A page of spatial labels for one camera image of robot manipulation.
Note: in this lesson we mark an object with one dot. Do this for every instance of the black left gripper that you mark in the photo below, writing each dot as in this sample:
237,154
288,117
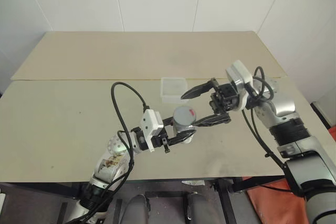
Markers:
160,141

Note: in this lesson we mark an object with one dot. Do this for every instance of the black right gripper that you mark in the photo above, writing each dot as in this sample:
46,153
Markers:
225,98

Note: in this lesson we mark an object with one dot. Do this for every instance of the grey cylindrical can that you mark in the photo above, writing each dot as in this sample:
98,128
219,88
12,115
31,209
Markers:
182,115

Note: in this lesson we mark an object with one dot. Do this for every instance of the clear jar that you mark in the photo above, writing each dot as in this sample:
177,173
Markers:
189,140

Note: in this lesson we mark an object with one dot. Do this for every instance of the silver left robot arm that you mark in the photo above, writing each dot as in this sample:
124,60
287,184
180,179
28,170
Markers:
110,167

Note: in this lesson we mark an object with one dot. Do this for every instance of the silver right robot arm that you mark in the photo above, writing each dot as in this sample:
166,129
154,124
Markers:
283,106

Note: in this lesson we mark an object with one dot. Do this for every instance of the clear plastic box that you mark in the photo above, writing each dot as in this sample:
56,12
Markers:
173,90

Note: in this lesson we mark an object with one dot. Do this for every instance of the white paper scrap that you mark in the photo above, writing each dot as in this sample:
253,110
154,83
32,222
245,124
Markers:
193,183

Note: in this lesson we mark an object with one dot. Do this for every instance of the dark grey rounded shape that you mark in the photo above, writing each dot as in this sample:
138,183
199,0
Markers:
137,208

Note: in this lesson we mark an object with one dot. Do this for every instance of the orange cloth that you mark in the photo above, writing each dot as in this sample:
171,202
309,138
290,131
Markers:
273,205

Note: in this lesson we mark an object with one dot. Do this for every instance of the red object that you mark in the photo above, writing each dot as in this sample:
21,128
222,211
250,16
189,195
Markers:
333,133

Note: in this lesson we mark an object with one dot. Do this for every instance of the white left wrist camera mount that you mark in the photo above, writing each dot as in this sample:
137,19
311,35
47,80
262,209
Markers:
151,124

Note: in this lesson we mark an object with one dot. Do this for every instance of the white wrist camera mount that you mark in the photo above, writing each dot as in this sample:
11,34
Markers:
241,73
151,124

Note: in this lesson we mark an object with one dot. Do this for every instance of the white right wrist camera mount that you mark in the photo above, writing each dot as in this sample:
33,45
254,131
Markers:
241,73

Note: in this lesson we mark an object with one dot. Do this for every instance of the black metal table frame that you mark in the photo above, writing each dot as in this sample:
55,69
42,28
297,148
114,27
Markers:
225,203

